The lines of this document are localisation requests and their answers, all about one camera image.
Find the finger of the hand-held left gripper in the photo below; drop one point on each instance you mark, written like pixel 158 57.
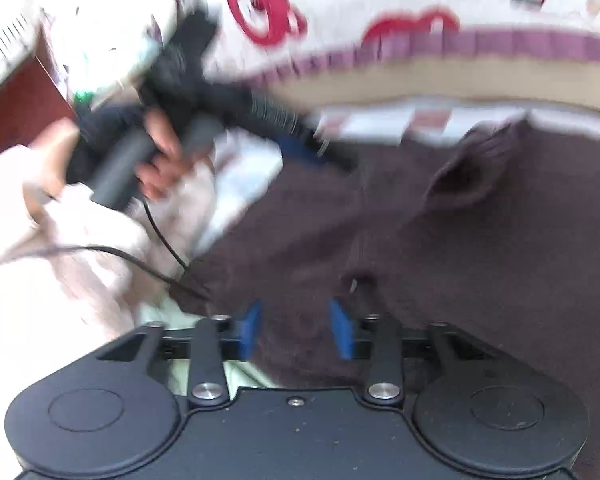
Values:
pixel 315 140

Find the bear print blanket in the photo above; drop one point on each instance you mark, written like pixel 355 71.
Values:
pixel 380 5

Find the red-brown wooden furniture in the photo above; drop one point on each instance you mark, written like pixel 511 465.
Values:
pixel 19 110

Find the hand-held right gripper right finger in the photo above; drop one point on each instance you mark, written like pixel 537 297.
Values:
pixel 341 330

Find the white printed cloth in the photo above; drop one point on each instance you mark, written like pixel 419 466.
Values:
pixel 79 45

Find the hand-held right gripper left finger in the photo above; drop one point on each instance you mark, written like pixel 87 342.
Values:
pixel 250 330

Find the person's left hand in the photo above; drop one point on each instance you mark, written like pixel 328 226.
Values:
pixel 164 160

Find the person's left forearm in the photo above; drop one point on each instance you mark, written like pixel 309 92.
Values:
pixel 79 240

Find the dark brown knit sweater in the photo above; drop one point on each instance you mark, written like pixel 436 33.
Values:
pixel 455 240

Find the pale green cloth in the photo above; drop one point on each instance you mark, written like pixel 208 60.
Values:
pixel 179 370

